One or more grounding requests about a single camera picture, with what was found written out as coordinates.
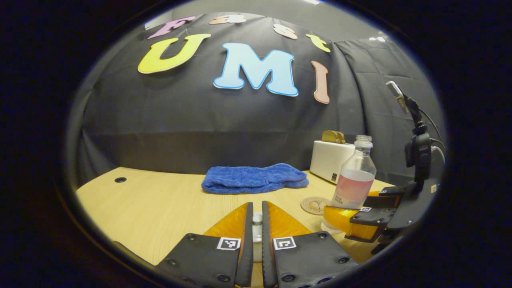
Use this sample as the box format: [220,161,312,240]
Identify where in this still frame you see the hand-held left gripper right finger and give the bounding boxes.
[262,201,360,288]

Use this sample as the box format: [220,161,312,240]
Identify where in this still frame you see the black backdrop cloth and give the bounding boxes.
[66,12,446,188]

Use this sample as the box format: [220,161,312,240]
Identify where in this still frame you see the clear water bottle pink label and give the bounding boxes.
[320,135,377,234]

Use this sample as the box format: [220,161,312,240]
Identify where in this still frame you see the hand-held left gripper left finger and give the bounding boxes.
[154,202,254,288]

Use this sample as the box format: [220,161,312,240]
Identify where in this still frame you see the round cork coaster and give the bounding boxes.
[301,196,332,216]

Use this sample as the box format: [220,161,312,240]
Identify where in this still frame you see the blue towel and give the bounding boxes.
[201,163,309,195]

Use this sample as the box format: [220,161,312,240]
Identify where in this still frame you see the white toaster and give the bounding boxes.
[310,140,356,184]

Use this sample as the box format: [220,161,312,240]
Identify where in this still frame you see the brown toast slices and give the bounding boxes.
[322,130,346,144]

